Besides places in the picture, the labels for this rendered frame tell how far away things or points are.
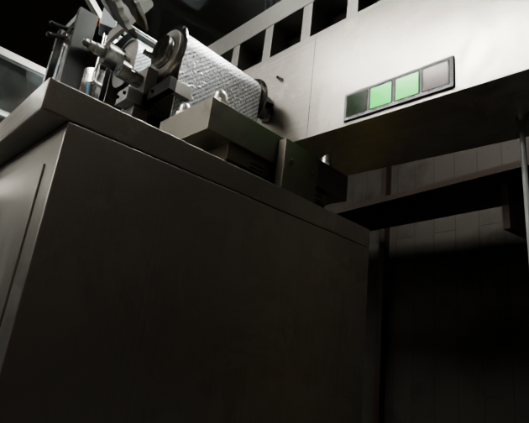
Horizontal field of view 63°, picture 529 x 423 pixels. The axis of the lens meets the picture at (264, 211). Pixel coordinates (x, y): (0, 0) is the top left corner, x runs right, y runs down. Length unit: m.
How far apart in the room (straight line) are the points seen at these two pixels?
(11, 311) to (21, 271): 0.04
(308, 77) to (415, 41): 0.29
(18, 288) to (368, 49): 0.88
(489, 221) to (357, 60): 1.68
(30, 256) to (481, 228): 2.37
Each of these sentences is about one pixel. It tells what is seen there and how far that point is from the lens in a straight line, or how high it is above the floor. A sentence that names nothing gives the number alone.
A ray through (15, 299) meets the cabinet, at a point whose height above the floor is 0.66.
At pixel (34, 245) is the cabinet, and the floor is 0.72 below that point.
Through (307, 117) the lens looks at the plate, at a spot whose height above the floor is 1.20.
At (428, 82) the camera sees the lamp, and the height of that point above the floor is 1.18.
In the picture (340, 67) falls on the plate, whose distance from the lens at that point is 1.13.
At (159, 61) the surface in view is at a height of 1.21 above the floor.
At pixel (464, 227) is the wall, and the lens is 2.68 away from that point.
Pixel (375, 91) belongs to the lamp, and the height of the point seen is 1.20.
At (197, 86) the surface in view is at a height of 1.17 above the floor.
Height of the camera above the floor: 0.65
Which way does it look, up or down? 17 degrees up
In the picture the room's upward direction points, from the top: 7 degrees clockwise
